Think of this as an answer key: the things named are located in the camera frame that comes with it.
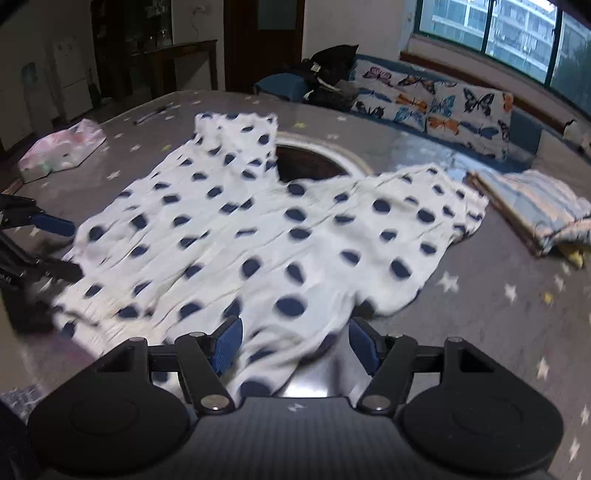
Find green framed window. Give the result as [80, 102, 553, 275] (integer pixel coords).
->
[413, 0, 591, 100]

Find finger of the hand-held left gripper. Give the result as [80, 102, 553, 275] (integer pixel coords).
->
[0, 194, 76, 237]
[0, 231, 85, 288]

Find yellow item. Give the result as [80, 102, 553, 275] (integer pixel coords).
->
[558, 244, 591, 269]

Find grey seat cushion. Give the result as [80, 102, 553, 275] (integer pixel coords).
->
[531, 129, 591, 174]

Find dark wooden door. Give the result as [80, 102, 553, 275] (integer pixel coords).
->
[224, 0, 305, 93]

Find white cabinet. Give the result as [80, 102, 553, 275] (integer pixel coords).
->
[51, 39, 96, 121]

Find water dispenser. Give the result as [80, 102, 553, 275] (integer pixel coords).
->
[21, 61, 56, 126]

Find blue sofa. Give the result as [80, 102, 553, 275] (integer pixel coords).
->
[254, 54, 591, 168]

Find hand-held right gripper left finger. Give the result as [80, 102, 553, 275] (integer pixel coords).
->
[95, 318, 244, 414]

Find grey star print tablecloth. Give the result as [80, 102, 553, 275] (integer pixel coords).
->
[0, 90, 591, 480]

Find black bag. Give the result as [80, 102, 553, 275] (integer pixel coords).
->
[302, 45, 360, 86]

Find dark folded clothes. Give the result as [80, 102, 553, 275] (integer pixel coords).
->
[305, 79, 359, 112]

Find butterfly print cushion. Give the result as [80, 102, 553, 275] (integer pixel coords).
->
[349, 65, 515, 160]

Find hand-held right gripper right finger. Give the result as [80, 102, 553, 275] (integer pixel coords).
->
[348, 318, 502, 414]

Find dark glass cabinet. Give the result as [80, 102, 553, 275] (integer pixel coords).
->
[90, 0, 174, 100]

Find dark wooden side table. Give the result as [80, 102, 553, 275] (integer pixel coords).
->
[129, 39, 219, 99]

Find white polka dot garment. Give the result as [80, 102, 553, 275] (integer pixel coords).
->
[52, 112, 489, 402]

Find folded striped cloth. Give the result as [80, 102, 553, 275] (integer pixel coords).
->
[464, 169, 591, 257]

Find pen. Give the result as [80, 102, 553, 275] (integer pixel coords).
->
[134, 104, 174, 125]

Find white plush toy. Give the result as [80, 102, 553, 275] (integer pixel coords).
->
[563, 119, 591, 154]

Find pink white folded cloth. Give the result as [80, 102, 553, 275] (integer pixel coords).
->
[17, 119, 108, 184]

